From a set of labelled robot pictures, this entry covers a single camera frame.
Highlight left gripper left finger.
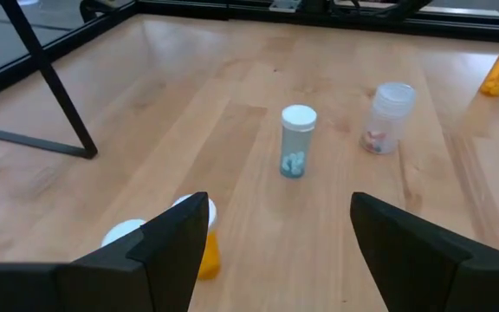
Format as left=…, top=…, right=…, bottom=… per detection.
left=0, top=192, right=210, bottom=312

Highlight wooden shelf black legs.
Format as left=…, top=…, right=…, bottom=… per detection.
left=0, top=0, right=100, bottom=160

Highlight clear pill vial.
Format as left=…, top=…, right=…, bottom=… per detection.
left=359, top=81, right=417, bottom=155

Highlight small clear bottle middle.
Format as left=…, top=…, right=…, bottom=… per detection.
left=279, top=104, right=319, bottom=179

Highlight small blue pill vial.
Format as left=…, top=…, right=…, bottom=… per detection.
left=100, top=218, right=147, bottom=249

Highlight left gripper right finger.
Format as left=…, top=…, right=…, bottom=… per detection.
left=351, top=193, right=499, bottom=312

